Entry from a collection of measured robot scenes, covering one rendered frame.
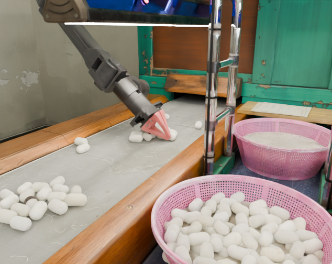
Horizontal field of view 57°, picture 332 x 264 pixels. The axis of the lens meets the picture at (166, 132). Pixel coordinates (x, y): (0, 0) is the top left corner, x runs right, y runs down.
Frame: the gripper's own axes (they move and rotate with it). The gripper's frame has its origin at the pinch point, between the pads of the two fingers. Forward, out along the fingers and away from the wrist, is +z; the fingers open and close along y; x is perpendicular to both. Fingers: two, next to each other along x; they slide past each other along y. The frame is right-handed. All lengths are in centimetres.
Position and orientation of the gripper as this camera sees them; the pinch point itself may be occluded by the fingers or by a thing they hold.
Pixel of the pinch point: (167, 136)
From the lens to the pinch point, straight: 82.3
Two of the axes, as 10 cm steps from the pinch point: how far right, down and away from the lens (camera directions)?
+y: 4.5, -2.9, 8.4
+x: -5.9, 6.1, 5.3
